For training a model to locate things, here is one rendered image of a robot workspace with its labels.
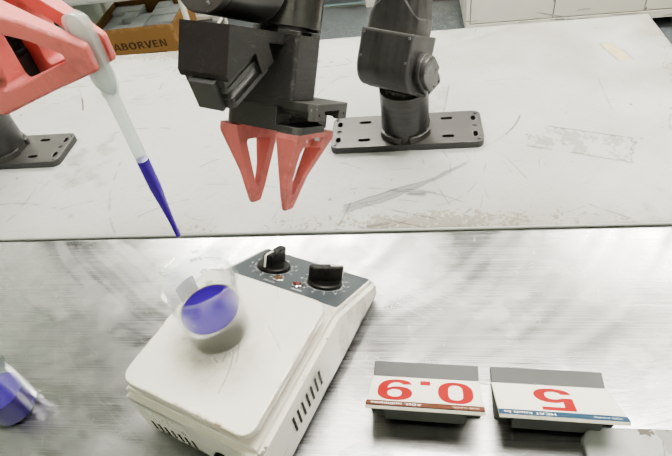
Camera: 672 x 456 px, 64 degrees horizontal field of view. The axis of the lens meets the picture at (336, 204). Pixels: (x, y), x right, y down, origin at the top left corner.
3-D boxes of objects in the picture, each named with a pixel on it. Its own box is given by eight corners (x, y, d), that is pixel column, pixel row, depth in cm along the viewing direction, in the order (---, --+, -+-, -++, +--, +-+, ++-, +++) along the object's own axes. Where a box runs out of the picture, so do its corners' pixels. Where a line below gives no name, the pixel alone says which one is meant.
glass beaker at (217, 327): (178, 361, 41) (139, 298, 36) (203, 304, 45) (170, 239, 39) (252, 369, 40) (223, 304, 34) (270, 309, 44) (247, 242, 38)
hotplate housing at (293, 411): (269, 263, 59) (252, 211, 53) (379, 297, 53) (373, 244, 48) (134, 453, 45) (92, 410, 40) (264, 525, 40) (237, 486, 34)
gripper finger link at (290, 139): (289, 223, 44) (300, 110, 42) (219, 204, 47) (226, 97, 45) (326, 207, 50) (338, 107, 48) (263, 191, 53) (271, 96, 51)
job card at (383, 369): (375, 362, 48) (371, 337, 45) (477, 367, 47) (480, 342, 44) (369, 429, 44) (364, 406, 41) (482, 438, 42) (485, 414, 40)
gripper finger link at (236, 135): (280, 221, 45) (291, 108, 42) (212, 202, 47) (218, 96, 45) (318, 205, 51) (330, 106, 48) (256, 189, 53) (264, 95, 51)
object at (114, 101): (167, 239, 35) (56, 18, 25) (176, 229, 36) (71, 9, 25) (181, 243, 35) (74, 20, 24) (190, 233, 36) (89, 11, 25)
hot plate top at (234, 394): (213, 269, 48) (210, 263, 48) (330, 309, 44) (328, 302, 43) (122, 383, 41) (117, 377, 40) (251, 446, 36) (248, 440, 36)
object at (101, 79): (105, 91, 28) (66, 8, 25) (122, 94, 28) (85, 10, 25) (95, 97, 28) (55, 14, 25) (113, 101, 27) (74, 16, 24)
